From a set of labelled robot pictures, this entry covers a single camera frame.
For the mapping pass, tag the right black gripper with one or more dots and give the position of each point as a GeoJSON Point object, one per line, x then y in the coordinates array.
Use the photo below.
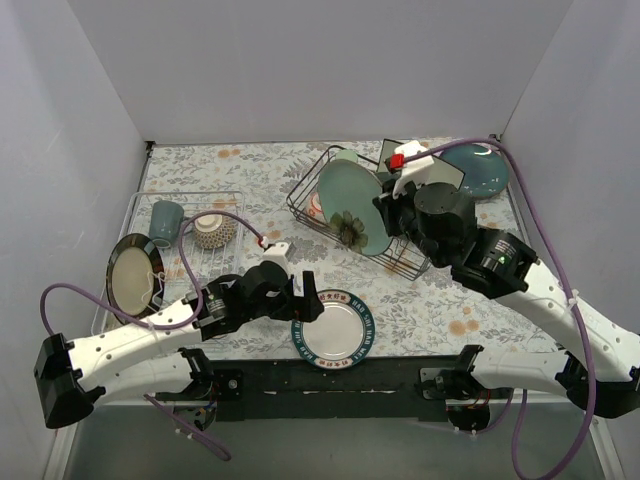
{"type": "Point", "coordinates": [388, 212]}

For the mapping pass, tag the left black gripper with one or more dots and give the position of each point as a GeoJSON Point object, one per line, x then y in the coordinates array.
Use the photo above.
{"type": "Point", "coordinates": [302, 298]}

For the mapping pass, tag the white plate lettered rim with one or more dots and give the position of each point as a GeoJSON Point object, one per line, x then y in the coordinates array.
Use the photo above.
{"type": "Point", "coordinates": [341, 337]}

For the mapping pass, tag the white square plate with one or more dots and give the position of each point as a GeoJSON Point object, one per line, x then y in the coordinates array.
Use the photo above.
{"type": "Point", "coordinates": [441, 172]}

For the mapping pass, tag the green flower deep plate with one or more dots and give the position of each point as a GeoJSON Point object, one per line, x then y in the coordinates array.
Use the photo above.
{"type": "Point", "coordinates": [346, 192]}

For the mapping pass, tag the orange patterned bowl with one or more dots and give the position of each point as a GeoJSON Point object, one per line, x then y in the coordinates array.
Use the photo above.
{"type": "Point", "coordinates": [314, 208]}

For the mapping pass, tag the black wire dish rack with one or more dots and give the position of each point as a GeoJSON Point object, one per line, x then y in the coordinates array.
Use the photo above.
{"type": "Point", "coordinates": [320, 220]}

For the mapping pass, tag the green cup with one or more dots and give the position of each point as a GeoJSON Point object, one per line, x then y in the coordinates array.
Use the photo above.
{"type": "Point", "coordinates": [346, 155]}

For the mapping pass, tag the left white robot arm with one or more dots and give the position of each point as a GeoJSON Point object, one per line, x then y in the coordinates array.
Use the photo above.
{"type": "Point", "coordinates": [71, 375]}

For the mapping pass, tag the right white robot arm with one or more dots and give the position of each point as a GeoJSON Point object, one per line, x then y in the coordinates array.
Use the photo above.
{"type": "Point", "coordinates": [597, 363]}

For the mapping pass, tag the floral table mat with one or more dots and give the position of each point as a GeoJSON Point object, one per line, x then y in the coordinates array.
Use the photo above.
{"type": "Point", "coordinates": [417, 309]}

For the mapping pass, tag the teal round plate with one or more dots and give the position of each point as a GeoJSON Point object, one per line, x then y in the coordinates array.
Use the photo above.
{"type": "Point", "coordinates": [486, 174]}

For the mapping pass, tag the brown patterned bowl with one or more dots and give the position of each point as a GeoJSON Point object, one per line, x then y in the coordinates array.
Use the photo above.
{"type": "Point", "coordinates": [213, 231]}

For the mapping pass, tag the grey blue mug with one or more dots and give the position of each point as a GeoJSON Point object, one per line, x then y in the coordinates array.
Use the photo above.
{"type": "Point", "coordinates": [165, 223]}

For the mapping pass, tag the black rimmed round plate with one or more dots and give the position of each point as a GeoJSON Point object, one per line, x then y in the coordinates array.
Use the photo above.
{"type": "Point", "coordinates": [135, 278]}

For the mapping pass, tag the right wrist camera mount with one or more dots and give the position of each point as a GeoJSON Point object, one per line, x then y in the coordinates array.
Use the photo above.
{"type": "Point", "coordinates": [410, 160]}

